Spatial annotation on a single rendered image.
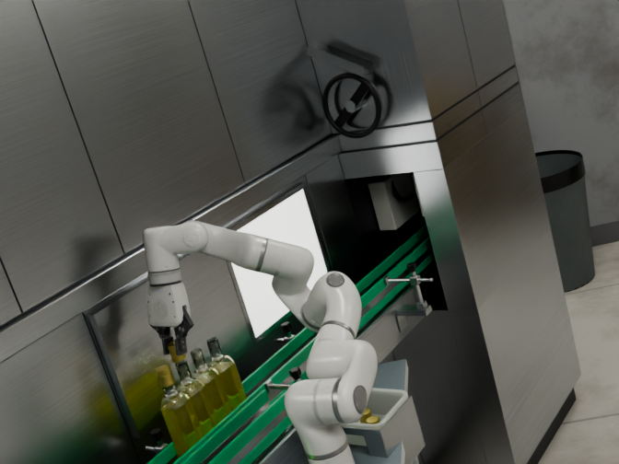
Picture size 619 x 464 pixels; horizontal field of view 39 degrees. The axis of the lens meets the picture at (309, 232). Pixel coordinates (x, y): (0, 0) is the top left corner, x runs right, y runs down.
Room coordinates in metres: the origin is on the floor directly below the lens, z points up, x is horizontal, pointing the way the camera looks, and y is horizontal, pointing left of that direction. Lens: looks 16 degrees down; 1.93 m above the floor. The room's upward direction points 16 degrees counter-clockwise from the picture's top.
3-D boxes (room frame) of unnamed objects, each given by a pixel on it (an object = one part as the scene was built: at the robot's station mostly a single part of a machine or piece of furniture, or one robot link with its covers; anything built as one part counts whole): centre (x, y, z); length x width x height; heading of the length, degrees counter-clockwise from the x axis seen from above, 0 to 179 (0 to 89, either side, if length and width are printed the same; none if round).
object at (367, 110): (2.75, -0.25, 1.49); 0.21 x 0.05 x 0.21; 51
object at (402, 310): (2.52, -0.25, 0.90); 0.17 x 0.05 x 0.23; 51
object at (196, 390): (1.94, 0.38, 0.99); 0.06 x 0.06 x 0.21; 52
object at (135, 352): (2.30, 0.27, 1.15); 0.90 x 0.03 x 0.34; 141
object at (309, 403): (1.67, 0.09, 1.05); 0.13 x 0.10 x 0.16; 60
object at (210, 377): (1.99, 0.35, 0.99); 0.06 x 0.06 x 0.21; 50
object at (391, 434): (2.07, 0.02, 0.79); 0.27 x 0.17 x 0.08; 51
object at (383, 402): (2.05, 0.00, 0.80); 0.22 x 0.17 x 0.09; 51
